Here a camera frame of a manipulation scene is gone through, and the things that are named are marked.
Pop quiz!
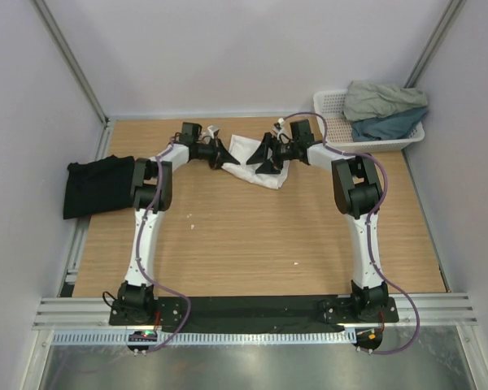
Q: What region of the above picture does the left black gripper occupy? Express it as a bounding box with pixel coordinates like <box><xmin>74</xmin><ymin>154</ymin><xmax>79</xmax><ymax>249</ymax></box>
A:
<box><xmin>194</xmin><ymin>137</ymin><xmax>240</xmax><ymax>171</ymax></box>

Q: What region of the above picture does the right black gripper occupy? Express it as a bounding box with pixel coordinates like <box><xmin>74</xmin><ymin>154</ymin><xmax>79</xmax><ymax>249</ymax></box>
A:
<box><xmin>246</xmin><ymin>133</ymin><xmax>298</xmax><ymax>176</ymax></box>

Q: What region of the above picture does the white t shirt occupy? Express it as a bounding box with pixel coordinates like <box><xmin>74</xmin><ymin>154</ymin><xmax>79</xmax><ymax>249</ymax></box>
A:
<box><xmin>221</xmin><ymin>133</ymin><xmax>290</xmax><ymax>191</ymax></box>

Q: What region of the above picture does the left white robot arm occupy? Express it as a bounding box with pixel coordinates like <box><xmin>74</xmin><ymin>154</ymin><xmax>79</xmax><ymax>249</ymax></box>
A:
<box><xmin>109</xmin><ymin>122</ymin><xmax>240</xmax><ymax>326</ymax></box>

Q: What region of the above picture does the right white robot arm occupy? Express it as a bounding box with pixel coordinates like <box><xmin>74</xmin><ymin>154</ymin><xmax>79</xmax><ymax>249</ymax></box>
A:
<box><xmin>246</xmin><ymin>119</ymin><xmax>389</xmax><ymax>322</ymax></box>

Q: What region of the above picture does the white plastic laundry basket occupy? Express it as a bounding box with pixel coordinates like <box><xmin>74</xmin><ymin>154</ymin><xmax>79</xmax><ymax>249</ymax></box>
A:
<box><xmin>313</xmin><ymin>89</ymin><xmax>425</xmax><ymax>154</ymax></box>

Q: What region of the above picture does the grey t shirt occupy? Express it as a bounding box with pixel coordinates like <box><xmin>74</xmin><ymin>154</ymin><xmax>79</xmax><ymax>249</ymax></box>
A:
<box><xmin>342</xmin><ymin>81</ymin><xmax>428</xmax><ymax>122</ymax></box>

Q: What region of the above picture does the black folded t shirt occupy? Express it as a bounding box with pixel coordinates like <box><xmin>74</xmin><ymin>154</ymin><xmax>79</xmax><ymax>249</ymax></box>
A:
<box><xmin>63</xmin><ymin>155</ymin><xmax>135</xmax><ymax>219</ymax></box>

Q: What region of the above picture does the teal blue t shirt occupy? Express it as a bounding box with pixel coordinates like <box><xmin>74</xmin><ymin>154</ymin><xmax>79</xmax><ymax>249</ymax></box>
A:
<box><xmin>351</xmin><ymin>107</ymin><xmax>429</xmax><ymax>142</ymax></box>

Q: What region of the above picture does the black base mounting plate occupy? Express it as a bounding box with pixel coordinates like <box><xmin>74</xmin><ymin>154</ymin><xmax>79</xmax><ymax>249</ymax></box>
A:
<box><xmin>108</xmin><ymin>292</ymin><xmax>399</xmax><ymax>335</ymax></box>

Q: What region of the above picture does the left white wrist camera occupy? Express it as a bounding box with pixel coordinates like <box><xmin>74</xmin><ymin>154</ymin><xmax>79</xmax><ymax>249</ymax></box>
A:
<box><xmin>206</xmin><ymin>125</ymin><xmax>220</xmax><ymax>139</ymax></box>

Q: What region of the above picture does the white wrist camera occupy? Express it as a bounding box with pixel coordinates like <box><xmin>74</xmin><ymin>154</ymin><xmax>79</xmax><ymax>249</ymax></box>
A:
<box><xmin>272</xmin><ymin>118</ymin><xmax>291</xmax><ymax>142</ymax></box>
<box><xmin>206</xmin><ymin>125</ymin><xmax>220</xmax><ymax>139</ymax></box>

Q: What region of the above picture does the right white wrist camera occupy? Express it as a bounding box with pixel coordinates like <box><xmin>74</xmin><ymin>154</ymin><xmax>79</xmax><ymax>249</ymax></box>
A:
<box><xmin>272</xmin><ymin>118</ymin><xmax>291</xmax><ymax>142</ymax></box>

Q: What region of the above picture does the aluminium front frame rail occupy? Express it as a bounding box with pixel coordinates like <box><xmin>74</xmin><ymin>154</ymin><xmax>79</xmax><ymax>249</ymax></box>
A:
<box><xmin>33</xmin><ymin>293</ymin><xmax>477</xmax><ymax>333</ymax></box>

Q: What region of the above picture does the left aluminium corner post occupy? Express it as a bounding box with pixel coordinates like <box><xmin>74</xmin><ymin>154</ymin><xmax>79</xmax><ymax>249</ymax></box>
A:
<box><xmin>31</xmin><ymin>0</ymin><xmax>108</xmax><ymax>127</ymax></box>

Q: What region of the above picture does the aluminium corner post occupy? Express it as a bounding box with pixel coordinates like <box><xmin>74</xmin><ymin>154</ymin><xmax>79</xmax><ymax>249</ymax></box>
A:
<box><xmin>31</xmin><ymin>0</ymin><xmax>108</xmax><ymax>127</ymax></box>
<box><xmin>404</xmin><ymin>0</ymin><xmax>467</xmax><ymax>88</ymax></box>

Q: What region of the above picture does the slotted grey cable duct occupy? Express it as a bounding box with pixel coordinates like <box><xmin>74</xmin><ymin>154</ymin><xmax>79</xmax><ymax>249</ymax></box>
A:
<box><xmin>52</xmin><ymin>328</ymin><xmax>356</xmax><ymax>346</ymax></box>

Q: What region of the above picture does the right aluminium corner post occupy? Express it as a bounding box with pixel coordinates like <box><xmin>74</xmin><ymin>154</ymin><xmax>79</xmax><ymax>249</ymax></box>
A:
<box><xmin>404</xmin><ymin>0</ymin><xmax>467</xmax><ymax>88</ymax></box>

